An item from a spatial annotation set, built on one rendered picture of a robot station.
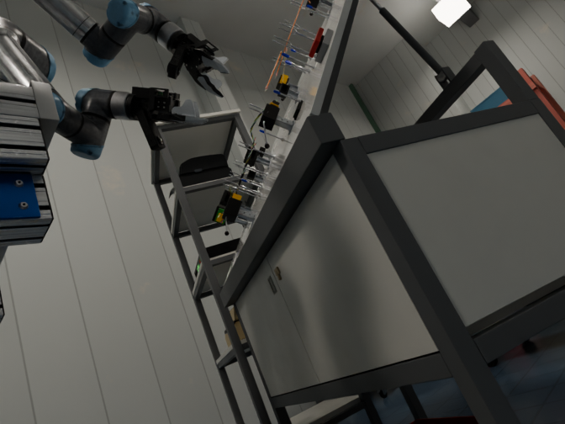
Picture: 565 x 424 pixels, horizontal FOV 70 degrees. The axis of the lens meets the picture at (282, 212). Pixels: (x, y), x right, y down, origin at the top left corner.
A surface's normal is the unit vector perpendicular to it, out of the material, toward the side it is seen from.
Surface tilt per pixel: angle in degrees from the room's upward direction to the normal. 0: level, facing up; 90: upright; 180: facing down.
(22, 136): 90
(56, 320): 90
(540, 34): 90
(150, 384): 90
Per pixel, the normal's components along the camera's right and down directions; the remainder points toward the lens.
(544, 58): -0.69, 0.04
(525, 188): 0.27, -0.45
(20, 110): 0.60, -0.52
